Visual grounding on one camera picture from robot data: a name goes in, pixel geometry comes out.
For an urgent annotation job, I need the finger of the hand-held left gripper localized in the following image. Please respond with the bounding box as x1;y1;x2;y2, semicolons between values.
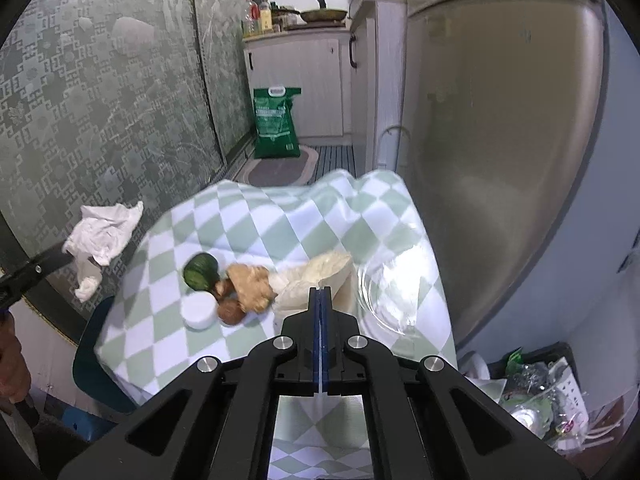
0;245;76;311

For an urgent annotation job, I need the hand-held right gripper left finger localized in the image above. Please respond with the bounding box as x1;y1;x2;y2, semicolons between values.
57;287;321;480

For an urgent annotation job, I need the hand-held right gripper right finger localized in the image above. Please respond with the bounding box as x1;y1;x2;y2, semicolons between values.
320;287;586;480

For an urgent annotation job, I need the white tissue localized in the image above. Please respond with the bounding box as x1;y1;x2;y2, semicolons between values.
62;201;145;303

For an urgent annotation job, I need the beige ginger root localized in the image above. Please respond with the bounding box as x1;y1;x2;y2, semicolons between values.
227;264;276;313

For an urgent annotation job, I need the white round lid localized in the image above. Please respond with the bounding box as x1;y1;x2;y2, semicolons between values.
181;292;217;331

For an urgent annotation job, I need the teal plastic bin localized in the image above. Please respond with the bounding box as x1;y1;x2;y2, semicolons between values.
72;295;138;413

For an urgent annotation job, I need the dark green vegetable piece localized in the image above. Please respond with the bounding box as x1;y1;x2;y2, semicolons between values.
182;252;219;292

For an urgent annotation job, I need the person's left hand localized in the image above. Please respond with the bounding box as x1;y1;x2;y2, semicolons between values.
0;316;32;402

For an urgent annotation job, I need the clear glass bowl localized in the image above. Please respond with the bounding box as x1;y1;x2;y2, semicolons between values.
356;255;426;336

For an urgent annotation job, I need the green white checkered tablecloth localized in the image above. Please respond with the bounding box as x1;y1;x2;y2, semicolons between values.
92;169;458;480

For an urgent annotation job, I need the patterned glass sliding door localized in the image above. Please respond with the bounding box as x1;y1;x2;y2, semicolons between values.
192;0;251;161
0;0;226;311

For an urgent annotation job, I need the grey oval rug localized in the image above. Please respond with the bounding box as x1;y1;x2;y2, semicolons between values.
245;145;319;188

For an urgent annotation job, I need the grey striped floor mat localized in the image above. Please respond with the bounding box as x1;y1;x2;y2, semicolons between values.
310;145;357;181

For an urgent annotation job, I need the green rice bag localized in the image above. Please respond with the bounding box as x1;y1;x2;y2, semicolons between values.
252;86;302;160

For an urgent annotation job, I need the white kitchen cabinet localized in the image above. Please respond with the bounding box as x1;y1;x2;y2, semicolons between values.
243;25;351;138

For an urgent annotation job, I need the silver refrigerator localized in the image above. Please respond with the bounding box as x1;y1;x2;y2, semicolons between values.
400;0;608;361

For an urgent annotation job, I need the clear bottle with red cap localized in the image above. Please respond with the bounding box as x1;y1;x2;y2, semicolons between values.
243;0;260;37

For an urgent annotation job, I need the frying pan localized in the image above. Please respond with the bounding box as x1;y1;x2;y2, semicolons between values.
287;0;348;23

